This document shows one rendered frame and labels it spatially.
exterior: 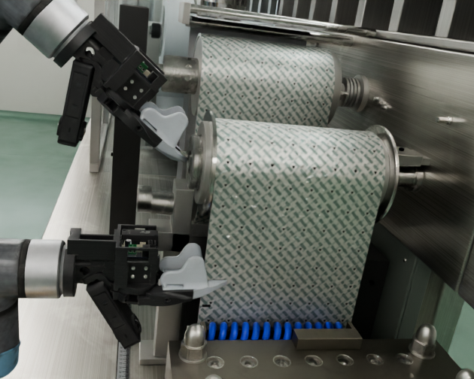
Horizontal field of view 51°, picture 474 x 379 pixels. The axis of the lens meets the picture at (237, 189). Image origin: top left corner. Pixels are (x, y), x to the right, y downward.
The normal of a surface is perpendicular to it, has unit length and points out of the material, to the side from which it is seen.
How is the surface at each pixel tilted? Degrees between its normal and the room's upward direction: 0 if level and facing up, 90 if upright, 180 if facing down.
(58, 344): 0
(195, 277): 90
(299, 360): 0
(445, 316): 90
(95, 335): 0
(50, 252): 26
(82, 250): 90
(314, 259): 90
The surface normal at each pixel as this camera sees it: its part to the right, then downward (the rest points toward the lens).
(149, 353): 0.13, -0.94
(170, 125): 0.18, 0.34
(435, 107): -0.97, -0.06
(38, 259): 0.22, -0.44
